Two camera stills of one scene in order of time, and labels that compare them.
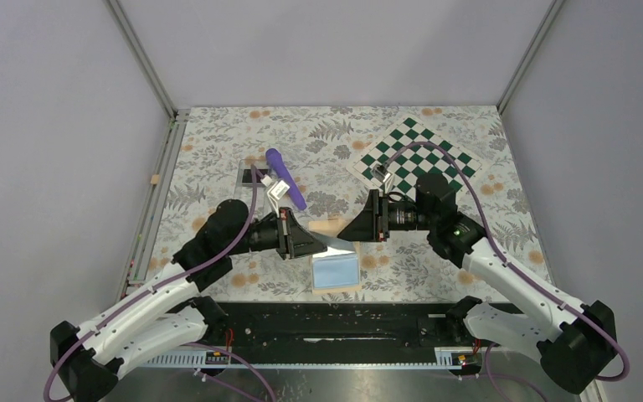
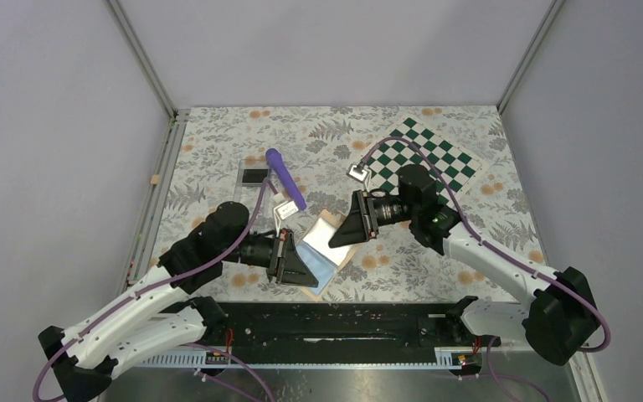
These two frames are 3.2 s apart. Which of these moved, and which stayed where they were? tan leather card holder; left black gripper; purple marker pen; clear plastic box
Moved: left black gripper; tan leather card holder
Stayed: purple marker pen; clear plastic box
